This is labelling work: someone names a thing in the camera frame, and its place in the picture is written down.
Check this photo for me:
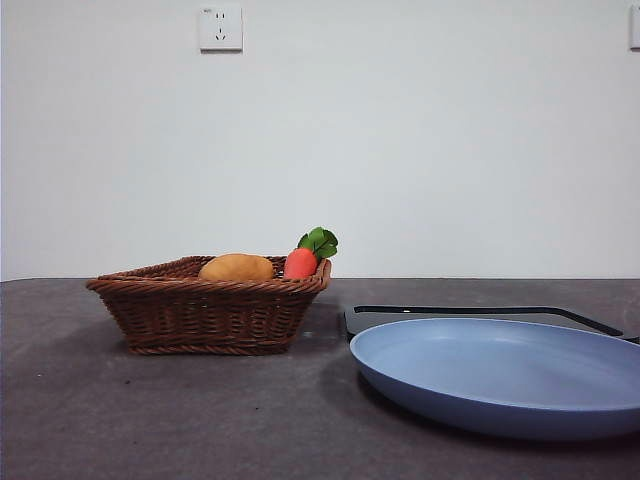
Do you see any blue round plate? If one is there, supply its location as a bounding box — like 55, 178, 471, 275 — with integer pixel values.
349, 318, 640, 441

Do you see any orange carrot with green leaves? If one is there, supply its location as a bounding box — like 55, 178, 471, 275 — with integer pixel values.
283, 226, 340, 280

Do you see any yellow-brown potato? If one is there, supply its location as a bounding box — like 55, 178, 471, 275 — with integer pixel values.
198, 253, 276, 281

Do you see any brown wicker basket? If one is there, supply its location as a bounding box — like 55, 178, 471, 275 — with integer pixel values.
85, 255, 333, 357

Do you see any white wall socket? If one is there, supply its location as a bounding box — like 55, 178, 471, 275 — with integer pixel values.
199, 4, 245, 53

